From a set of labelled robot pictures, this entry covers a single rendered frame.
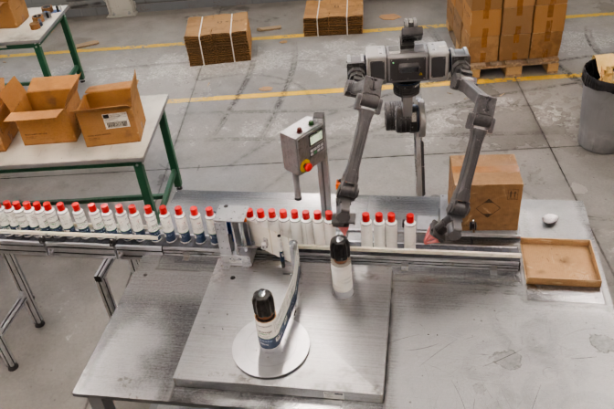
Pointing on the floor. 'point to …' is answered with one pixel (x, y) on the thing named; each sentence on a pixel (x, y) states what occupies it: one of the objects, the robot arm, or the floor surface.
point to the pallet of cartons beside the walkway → (507, 7)
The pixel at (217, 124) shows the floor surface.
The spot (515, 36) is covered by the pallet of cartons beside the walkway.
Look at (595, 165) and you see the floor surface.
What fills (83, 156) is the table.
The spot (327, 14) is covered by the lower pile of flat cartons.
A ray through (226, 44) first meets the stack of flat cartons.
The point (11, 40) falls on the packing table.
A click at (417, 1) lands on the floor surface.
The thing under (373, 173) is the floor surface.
